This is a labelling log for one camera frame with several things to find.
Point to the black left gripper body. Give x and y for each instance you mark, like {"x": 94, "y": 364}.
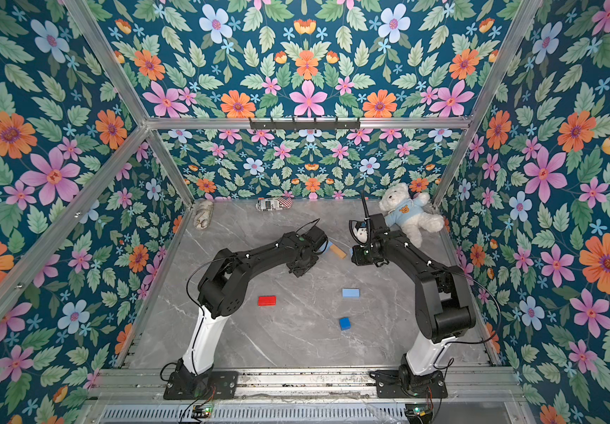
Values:
{"x": 299, "y": 269}

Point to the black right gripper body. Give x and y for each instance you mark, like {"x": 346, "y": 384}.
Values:
{"x": 360, "y": 248}

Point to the natural wood block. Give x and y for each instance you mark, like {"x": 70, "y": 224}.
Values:
{"x": 338, "y": 251}

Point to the light blue rectangular block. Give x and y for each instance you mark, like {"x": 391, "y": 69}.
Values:
{"x": 324, "y": 248}

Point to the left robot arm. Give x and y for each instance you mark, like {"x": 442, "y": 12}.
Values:
{"x": 223, "y": 287}

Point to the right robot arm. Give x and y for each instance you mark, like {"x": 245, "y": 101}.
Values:
{"x": 444, "y": 309}

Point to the white teddy bear blue shirt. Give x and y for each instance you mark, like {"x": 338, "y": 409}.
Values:
{"x": 409, "y": 214}

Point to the red rectangular block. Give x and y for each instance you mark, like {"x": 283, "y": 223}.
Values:
{"x": 267, "y": 301}

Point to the dark blue small block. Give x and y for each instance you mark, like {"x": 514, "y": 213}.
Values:
{"x": 345, "y": 323}

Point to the map print shoe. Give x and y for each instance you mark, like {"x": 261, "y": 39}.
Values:
{"x": 203, "y": 212}

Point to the right circuit board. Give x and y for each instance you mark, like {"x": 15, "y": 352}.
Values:
{"x": 417, "y": 414}

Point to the circuit board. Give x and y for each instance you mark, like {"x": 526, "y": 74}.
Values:
{"x": 201, "y": 412}
{"x": 417, "y": 414}

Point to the left circuit board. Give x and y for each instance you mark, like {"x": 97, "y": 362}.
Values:
{"x": 201, "y": 412}

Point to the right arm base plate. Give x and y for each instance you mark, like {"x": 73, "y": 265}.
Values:
{"x": 396, "y": 384}

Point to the metal hook rail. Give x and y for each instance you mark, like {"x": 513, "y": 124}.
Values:
{"x": 296, "y": 124}

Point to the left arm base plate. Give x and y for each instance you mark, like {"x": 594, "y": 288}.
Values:
{"x": 182, "y": 385}

